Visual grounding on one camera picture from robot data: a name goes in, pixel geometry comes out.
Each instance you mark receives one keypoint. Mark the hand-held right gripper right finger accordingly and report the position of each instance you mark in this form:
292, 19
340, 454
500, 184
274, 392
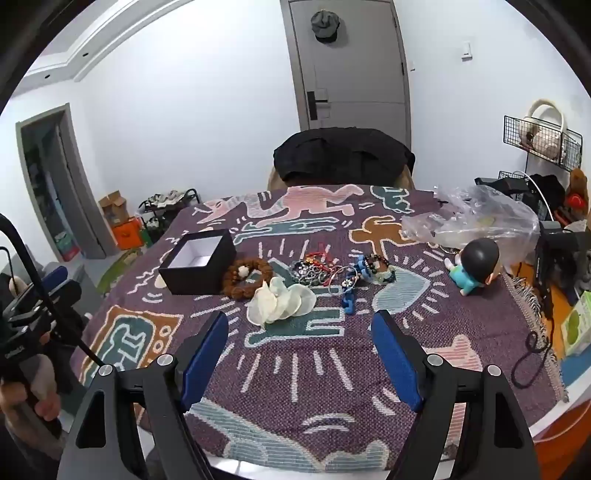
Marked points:
397, 360

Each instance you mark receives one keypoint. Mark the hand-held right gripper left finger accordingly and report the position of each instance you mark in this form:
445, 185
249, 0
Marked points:
207, 355

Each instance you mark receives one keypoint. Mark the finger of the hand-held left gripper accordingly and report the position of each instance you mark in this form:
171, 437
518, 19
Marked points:
64, 294
54, 277

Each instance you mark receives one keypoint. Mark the black jewelry box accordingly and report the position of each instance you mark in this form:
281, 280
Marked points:
217, 277

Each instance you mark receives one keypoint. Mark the white flower hair clip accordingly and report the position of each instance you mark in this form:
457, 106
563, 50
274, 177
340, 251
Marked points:
286, 302

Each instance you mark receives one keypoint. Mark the person's left hand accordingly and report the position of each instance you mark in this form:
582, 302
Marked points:
46, 407

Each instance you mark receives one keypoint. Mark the green mat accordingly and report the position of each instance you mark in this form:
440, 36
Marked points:
115, 272

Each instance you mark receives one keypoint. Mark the purple printed blanket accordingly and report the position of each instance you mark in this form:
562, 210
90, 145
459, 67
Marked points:
323, 369

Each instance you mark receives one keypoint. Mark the orange box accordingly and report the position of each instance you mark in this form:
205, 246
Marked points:
127, 235

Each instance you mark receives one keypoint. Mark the cardboard boxes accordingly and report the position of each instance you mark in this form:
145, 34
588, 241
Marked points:
113, 207

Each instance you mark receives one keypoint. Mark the black-haired doll figurine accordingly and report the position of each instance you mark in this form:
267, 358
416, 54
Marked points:
480, 258

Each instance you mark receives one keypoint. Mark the black shoe rack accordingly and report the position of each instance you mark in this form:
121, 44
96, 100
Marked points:
168, 203

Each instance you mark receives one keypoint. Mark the clear plastic bag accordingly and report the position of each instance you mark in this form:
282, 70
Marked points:
485, 217

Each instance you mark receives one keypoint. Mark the green and white box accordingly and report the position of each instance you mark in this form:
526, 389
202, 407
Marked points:
577, 327

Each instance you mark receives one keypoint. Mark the black bag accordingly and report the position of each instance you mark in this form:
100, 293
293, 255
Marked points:
549, 189

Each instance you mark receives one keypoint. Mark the brown plush toy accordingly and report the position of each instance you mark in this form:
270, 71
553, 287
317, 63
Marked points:
578, 189

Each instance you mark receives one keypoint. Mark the white handbag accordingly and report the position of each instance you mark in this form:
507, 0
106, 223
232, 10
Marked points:
542, 138

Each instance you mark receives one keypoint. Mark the grey door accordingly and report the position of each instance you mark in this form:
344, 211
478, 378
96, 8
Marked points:
360, 60

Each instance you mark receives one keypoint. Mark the grey cap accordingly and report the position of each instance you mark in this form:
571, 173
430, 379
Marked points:
325, 25

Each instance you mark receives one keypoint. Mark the grey doorway frame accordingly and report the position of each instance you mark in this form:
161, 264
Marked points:
64, 194

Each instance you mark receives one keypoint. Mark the white light switch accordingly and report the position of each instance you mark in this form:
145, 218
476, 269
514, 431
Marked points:
467, 50

